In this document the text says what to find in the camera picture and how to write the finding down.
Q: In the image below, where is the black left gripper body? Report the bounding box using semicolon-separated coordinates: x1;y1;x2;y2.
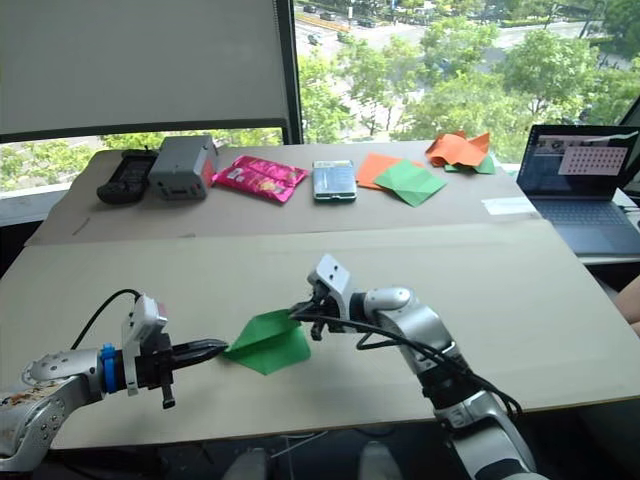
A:
133;341;177;410

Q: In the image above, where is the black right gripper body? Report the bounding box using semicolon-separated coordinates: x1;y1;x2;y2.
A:
308;282;347;342

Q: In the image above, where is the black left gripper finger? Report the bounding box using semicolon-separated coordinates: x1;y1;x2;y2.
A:
172;338;230;353
172;350;222;365

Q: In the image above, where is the green paper airplane sheet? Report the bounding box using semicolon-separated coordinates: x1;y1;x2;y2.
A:
222;308;313;376

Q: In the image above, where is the flat orange paper sheet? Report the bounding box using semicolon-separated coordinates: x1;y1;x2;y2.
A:
355;152;417;192

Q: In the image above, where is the flat green paper sheet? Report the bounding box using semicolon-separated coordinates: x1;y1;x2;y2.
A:
373;158;448;208

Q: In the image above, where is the crumpled orange paper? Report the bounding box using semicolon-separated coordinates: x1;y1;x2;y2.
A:
424;130;493;169

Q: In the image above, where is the crumpled green paper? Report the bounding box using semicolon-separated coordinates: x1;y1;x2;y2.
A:
443;153;498;176

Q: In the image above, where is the teal wet wipes pack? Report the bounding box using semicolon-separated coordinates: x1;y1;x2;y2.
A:
312;159;359;204

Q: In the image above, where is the pink snack bag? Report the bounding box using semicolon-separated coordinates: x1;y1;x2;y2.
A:
211;154;311;205

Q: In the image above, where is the grey box device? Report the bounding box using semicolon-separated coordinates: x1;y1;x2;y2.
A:
147;134;220;202

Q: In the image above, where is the black handheld game controller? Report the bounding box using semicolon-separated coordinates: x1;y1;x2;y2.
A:
95;148;159;206

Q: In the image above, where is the open dark laptop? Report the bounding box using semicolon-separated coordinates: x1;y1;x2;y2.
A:
516;123;640;257

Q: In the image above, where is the grey window roller blind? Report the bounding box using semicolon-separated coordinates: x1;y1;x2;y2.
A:
0;0;293;145

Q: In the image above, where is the bystander bare limb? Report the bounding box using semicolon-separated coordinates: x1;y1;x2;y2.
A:
614;273;640;337

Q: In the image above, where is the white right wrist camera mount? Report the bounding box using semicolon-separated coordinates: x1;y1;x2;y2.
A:
306;253;354;322

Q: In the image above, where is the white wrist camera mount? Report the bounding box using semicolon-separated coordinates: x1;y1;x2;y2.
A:
121;293;171;397
306;253;354;322

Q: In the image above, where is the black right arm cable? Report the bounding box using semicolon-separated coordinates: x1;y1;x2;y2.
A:
294;311;524;417

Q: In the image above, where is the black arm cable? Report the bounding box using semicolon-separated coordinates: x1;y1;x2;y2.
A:
69;288;145;351
294;311;524;417

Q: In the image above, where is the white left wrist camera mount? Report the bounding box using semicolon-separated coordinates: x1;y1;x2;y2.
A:
121;293;171;397

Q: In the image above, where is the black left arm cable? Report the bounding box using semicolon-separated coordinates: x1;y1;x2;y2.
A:
69;288;145;351

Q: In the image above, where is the dark window frame post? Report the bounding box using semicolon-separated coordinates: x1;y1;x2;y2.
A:
274;0;305;147

